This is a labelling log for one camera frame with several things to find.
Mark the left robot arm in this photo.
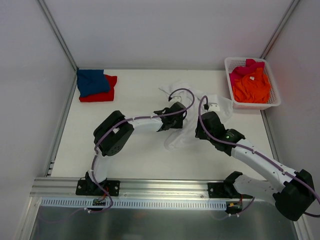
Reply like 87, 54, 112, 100
82, 101, 187, 196

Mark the white slotted cable duct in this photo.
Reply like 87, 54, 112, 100
40, 197, 227, 211

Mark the orange t shirt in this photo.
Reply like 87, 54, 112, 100
232, 67, 271, 104

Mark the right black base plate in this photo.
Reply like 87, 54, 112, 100
207, 182, 253, 199

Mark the folded red t shirt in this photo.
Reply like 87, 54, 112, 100
78, 74, 118, 103

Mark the right aluminium frame post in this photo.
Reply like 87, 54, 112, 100
260, 0, 302, 59

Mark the white t shirt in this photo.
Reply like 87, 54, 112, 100
159, 81, 233, 151

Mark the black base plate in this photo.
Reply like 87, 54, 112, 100
75, 177, 121, 197
207, 182, 253, 199

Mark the aluminium frame post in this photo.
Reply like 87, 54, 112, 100
37, 0, 78, 72
260, 0, 302, 59

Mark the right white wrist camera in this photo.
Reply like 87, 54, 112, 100
207, 102, 221, 112

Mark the left aluminium frame post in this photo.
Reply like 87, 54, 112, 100
37, 0, 78, 72

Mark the pink t shirt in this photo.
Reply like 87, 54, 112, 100
229, 58, 265, 87

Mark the aluminium mounting rail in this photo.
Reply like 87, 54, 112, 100
30, 177, 230, 200

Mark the white plastic basket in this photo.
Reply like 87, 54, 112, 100
224, 57, 281, 110

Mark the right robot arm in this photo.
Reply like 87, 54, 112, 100
195, 111, 319, 222

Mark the folded blue t shirt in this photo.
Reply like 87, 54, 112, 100
76, 69, 110, 98

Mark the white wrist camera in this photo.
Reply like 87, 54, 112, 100
207, 102, 221, 112
171, 95, 182, 102

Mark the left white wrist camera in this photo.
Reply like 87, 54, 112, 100
171, 95, 182, 102

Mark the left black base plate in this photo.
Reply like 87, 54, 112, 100
75, 177, 121, 197

